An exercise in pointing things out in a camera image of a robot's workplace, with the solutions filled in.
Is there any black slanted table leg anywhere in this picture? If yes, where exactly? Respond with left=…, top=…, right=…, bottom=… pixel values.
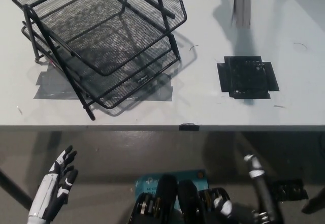
left=0, top=168, right=34, bottom=211

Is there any black tape square patch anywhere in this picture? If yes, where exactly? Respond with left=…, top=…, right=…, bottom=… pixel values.
left=217, top=55, right=280, bottom=100

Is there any teal wifi router box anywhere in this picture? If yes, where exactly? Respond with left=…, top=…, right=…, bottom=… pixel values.
left=134, top=168, right=210, bottom=211

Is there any grey tape patch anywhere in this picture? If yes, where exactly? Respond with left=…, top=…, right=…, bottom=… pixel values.
left=34, top=63, right=174, bottom=102

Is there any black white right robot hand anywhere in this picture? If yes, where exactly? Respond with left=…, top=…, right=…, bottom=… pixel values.
left=212, top=153, right=280, bottom=224

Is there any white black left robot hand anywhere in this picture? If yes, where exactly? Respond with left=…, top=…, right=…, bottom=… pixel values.
left=27, top=145, right=79, bottom=221

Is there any black mesh two-tier file tray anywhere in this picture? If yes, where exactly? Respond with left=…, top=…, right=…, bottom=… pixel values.
left=3, top=0, right=188, bottom=121

